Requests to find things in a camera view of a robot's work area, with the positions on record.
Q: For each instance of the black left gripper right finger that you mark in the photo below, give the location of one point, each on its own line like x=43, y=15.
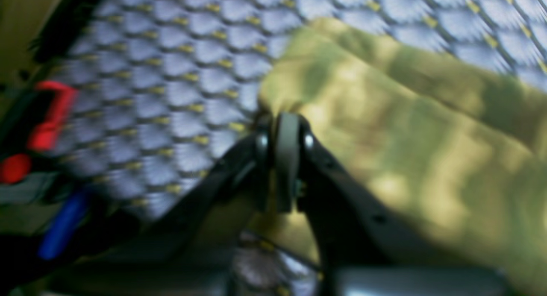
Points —
x=366, y=250

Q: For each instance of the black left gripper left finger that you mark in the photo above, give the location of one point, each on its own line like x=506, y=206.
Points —
x=202, y=245

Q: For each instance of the camouflage T-shirt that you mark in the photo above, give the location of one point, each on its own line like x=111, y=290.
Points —
x=457, y=151

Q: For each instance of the purple fan-pattern tablecloth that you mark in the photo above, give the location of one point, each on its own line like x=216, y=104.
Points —
x=167, y=87

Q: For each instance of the red table clamp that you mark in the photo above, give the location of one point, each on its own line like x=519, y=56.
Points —
x=31, y=128

